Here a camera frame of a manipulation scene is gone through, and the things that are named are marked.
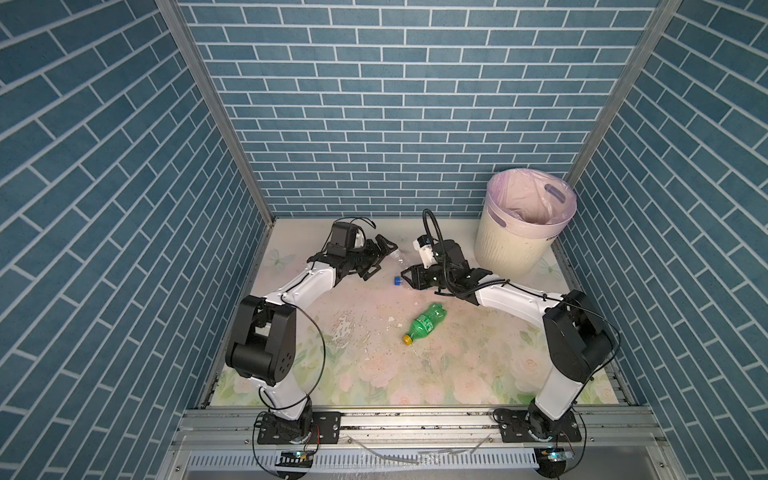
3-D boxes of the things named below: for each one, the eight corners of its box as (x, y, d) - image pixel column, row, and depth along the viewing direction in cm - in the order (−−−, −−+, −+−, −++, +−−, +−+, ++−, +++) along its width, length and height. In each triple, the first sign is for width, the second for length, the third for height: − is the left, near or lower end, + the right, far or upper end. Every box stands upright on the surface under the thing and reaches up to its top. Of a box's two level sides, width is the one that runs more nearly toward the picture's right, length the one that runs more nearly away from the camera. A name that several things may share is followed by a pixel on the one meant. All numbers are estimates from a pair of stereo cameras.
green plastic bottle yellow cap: (400, 340, 90) (401, 333, 86) (433, 306, 98) (435, 298, 93) (414, 352, 88) (415, 345, 84) (446, 316, 95) (449, 308, 91)
